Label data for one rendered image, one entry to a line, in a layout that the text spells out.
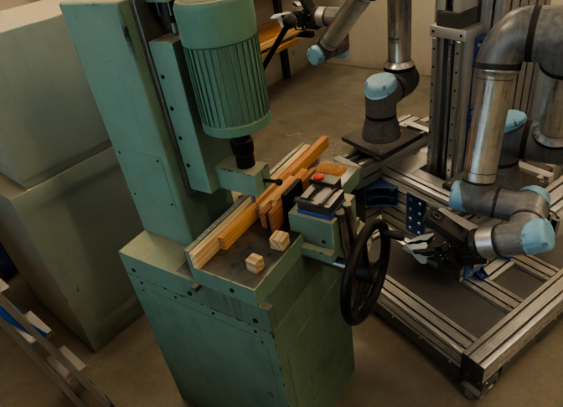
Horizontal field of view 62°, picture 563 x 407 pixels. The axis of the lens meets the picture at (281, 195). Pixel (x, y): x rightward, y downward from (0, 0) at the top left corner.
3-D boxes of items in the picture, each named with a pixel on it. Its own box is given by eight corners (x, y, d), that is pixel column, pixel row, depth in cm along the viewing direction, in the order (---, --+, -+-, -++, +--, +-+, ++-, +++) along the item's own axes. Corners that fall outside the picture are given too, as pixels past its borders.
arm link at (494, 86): (475, 3, 99) (443, 215, 116) (533, 3, 93) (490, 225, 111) (486, 5, 108) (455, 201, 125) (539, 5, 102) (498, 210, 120)
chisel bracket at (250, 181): (259, 202, 125) (254, 175, 121) (219, 192, 133) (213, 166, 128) (274, 188, 130) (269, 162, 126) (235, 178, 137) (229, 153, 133)
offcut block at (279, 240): (277, 239, 125) (276, 229, 123) (290, 242, 123) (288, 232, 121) (271, 248, 122) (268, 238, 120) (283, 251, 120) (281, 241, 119)
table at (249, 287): (291, 321, 109) (287, 304, 105) (193, 283, 124) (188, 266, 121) (388, 187, 149) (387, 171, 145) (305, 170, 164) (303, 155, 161)
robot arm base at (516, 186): (488, 164, 155) (492, 138, 150) (531, 181, 144) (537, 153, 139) (458, 182, 149) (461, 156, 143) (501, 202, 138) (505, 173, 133)
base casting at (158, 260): (271, 335, 122) (266, 311, 117) (125, 273, 151) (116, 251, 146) (345, 234, 152) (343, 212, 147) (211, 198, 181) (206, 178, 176)
